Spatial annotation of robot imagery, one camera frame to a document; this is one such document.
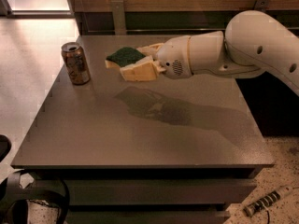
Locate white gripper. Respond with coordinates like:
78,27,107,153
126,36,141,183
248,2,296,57
120,35,192,82

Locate green and yellow sponge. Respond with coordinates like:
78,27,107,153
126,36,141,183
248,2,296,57
105,47,145,69

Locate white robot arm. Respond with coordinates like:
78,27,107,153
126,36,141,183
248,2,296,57
121,10,299,94

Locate orange soda can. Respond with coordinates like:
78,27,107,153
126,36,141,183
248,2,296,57
61,42,91,85

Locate grey table with drawers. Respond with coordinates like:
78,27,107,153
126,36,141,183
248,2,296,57
12,36,274,224

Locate white power strip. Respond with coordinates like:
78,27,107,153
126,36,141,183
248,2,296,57
243,186,293,217

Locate black chair base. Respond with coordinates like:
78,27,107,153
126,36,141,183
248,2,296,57
0,134,71,224

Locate grey metal bracket left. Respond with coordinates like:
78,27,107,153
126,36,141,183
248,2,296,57
111,0,127,35

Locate grey metal bracket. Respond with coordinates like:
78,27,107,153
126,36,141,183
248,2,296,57
253,0,271,12
111,0,127,35

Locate grey metal bracket right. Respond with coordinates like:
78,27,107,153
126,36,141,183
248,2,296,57
253,0,271,12

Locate black power cable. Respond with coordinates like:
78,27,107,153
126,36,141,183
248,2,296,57
261,201,271,224

